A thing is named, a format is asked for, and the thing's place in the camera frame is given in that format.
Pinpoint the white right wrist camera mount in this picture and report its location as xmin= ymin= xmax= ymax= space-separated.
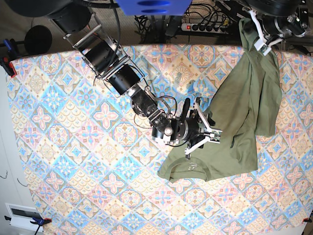
xmin=182 ymin=97 xmax=222 ymax=160

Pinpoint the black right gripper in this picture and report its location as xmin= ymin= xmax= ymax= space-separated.
xmin=184 ymin=110 xmax=210 ymax=147

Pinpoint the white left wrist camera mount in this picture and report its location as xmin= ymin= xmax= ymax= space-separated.
xmin=243 ymin=7 xmax=283 ymax=56

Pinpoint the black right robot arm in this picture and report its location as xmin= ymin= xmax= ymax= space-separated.
xmin=49 ymin=2 xmax=222 ymax=151

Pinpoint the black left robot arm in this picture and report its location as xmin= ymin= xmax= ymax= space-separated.
xmin=245 ymin=0 xmax=313 ymax=42

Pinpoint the blue orange clamp lower left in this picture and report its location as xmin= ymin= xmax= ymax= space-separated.
xmin=4 ymin=216 xmax=52 ymax=235

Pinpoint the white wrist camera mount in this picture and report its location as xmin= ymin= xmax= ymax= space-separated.
xmin=243 ymin=7 xmax=283 ymax=56
xmin=182 ymin=97 xmax=222 ymax=160

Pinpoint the orange clamp lower right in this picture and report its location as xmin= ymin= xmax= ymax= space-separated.
xmin=303 ymin=218 xmax=313 ymax=223

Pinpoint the olive green t-shirt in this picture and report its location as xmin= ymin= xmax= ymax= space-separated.
xmin=158 ymin=18 xmax=282 ymax=182

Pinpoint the white power strip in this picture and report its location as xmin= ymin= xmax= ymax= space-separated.
xmin=180 ymin=23 xmax=226 ymax=33

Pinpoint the colourful patterned tablecloth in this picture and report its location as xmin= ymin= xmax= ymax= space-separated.
xmin=6 ymin=51 xmax=313 ymax=235

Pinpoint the black round stool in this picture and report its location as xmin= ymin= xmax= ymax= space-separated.
xmin=24 ymin=25 xmax=52 ymax=55

